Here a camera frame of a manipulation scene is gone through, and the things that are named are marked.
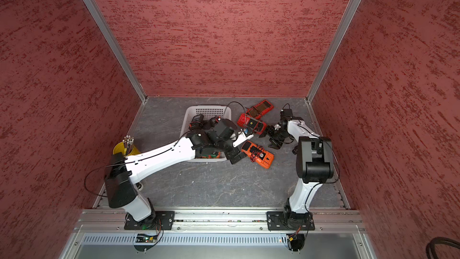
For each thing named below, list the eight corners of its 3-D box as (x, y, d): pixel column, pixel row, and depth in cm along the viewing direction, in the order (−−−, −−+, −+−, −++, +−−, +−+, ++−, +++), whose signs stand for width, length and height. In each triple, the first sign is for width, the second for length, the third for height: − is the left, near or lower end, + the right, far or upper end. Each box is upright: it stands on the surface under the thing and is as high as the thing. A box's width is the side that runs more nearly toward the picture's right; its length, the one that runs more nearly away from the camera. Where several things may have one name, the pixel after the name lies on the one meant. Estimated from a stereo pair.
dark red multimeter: (255, 122, 111) (256, 117, 107) (246, 114, 115) (246, 109, 112) (272, 110, 118) (274, 104, 114) (263, 102, 122) (264, 97, 118)
